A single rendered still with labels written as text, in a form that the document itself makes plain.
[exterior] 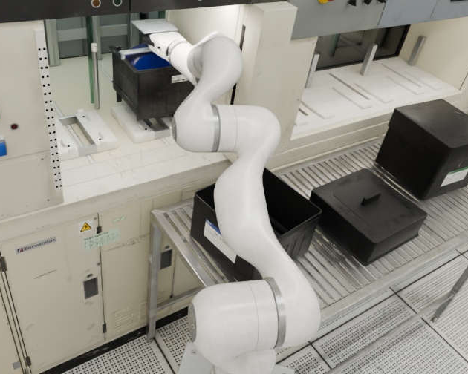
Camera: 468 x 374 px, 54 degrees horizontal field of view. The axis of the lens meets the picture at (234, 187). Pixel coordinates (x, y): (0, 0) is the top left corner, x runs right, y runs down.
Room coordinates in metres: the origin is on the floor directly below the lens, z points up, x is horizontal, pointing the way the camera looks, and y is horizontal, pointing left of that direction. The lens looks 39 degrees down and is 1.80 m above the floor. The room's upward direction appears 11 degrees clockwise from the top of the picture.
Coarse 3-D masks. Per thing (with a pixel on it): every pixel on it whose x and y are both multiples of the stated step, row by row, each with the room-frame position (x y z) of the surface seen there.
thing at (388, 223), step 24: (312, 192) 1.22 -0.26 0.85; (336, 192) 1.24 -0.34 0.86; (360, 192) 1.26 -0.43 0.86; (384, 192) 1.29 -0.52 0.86; (336, 216) 1.14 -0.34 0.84; (360, 216) 1.14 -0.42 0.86; (384, 216) 1.16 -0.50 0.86; (408, 216) 1.19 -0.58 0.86; (336, 240) 1.11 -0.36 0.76; (360, 240) 1.06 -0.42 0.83; (384, 240) 1.06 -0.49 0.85; (408, 240) 1.17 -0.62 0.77
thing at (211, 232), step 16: (272, 176) 1.18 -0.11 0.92; (208, 192) 1.06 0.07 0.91; (272, 192) 1.17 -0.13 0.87; (288, 192) 1.13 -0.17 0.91; (208, 208) 0.97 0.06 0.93; (272, 208) 1.16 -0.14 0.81; (288, 208) 1.12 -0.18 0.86; (304, 208) 1.08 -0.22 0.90; (192, 224) 1.01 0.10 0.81; (208, 224) 0.96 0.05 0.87; (272, 224) 1.11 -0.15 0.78; (288, 224) 1.11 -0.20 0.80; (304, 224) 0.98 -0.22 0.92; (208, 240) 0.96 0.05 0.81; (288, 240) 0.94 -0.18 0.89; (304, 240) 1.01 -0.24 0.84; (224, 256) 0.91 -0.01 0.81; (240, 272) 0.87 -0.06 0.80; (256, 272) 0.85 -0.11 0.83
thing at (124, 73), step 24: (144, 24) 1.43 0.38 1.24; (168, 24) 1.47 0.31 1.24; (120, 48) 1.46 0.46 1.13; (144, 48) 1.42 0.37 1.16; (120, 72) 1.39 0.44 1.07; (144, 72) 1.31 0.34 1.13; (168, 72) 1.36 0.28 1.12; (120, 96) 1.40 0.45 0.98; (144, 96) 1.31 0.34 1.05; (168, 96) 1.37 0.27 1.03; (144, 120) 1.36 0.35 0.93
